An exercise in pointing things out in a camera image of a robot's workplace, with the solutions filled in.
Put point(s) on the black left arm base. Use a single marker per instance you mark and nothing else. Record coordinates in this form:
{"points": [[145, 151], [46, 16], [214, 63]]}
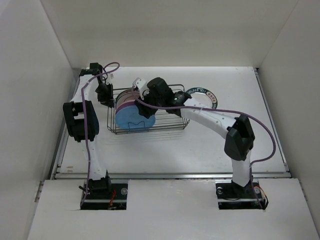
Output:
{"points": [[113, 200]]}

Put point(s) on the pink plate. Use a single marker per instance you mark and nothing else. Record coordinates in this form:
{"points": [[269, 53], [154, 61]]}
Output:
{"points": [[135, 94]]}

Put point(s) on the grey wire dish rack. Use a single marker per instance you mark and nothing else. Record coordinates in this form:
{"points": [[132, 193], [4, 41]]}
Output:
{"points": [[164, 121]]}

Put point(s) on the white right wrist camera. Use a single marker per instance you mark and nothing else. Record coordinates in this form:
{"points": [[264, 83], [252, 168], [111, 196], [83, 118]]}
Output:
{"points": [[142, 87]]}

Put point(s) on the blue plate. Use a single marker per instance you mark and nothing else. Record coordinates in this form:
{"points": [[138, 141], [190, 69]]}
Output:
{"points": [[128, 118]]}

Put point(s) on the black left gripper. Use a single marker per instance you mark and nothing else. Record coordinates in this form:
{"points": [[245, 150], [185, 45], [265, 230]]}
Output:
{"points": [[108, 100]]}

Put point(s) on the roll of printed tape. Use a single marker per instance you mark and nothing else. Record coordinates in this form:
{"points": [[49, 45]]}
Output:
{"points": [[204, 96]]}

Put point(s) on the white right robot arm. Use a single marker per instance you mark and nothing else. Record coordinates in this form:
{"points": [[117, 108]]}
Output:
{"points": [[236, 131]]}

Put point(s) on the white plate with cartoon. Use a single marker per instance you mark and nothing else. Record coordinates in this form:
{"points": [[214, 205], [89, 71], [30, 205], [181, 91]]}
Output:
{"points": [[123, 97]]}

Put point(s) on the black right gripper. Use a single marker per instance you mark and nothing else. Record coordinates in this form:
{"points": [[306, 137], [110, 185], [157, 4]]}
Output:
{"points": [[146, 112]]}

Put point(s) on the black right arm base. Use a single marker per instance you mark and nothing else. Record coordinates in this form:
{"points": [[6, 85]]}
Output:
{"points": [[231, 196]]}

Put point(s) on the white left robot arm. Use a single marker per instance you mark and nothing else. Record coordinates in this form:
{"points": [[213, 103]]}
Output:
{"points": [[83, 124]]}

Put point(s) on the aluminium table edge rail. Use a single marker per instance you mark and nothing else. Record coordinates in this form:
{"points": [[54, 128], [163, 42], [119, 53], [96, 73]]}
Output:
{"points": [[177, 148]]}

